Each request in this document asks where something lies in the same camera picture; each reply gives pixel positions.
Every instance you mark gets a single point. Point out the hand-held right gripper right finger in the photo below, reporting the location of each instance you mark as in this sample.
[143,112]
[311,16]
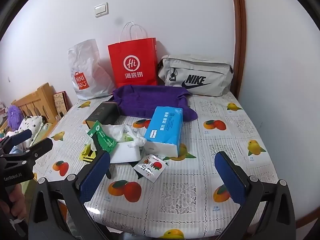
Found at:
[230,180]

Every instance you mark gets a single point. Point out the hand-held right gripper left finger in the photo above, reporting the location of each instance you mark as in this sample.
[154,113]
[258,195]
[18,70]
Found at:
[95,177]

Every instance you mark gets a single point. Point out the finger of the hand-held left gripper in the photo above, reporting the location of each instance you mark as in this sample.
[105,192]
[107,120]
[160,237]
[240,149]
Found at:
[40,147]
[22,137]

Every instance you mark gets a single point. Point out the white sponge block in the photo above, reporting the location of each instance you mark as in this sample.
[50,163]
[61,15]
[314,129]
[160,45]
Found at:
[125,155]

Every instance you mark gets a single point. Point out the green tissue pack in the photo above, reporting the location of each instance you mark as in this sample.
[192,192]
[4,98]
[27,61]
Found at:
[125,138]

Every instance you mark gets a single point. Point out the person's left hand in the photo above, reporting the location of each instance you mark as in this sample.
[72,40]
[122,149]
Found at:
[17,200]

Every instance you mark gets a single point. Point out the floral pillow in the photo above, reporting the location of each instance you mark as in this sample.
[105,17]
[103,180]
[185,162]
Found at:
[31,127]

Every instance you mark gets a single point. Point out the purple plush toy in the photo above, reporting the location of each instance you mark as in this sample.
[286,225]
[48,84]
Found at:
[14,116]

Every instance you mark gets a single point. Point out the yellow green blanket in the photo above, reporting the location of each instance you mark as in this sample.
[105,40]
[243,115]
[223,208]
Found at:
[28,188]

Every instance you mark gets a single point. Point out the yellow pouch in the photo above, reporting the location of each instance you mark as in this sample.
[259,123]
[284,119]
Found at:
[87,153]

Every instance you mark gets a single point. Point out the wooden headboard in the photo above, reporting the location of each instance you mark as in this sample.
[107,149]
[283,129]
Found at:
[35,102]

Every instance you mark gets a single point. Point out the green wipe packet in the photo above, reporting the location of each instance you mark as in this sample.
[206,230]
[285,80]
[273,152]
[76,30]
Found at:
[103,140]

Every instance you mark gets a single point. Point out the brown patterned box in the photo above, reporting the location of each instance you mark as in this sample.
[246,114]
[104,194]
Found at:
[60,103]

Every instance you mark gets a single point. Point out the orange print sachet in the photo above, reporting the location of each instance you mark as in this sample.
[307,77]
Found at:
[151,167]

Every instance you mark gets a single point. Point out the black box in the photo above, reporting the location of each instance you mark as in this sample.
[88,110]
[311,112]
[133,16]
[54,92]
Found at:
[103,113]

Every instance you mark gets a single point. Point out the blue tissue pack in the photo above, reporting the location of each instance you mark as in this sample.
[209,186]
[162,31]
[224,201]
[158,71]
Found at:
[163,130]

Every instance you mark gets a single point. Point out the white plastic shopping bag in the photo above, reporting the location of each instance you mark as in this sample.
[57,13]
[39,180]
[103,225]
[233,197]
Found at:
[87,70]

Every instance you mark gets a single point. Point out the purple towel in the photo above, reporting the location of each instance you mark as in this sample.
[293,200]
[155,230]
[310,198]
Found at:
[147,100]

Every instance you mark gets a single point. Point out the grey waist bag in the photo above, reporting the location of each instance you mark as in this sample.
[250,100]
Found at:
[195,72]

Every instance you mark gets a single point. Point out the red paper bag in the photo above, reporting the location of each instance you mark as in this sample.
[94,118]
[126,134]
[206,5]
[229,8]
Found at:
[135,62]

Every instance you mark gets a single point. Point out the brown wooden door frame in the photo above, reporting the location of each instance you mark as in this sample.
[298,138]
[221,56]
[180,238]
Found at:
[238,42]

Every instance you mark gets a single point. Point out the white light switch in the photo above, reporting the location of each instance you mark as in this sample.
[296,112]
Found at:
[101,10]

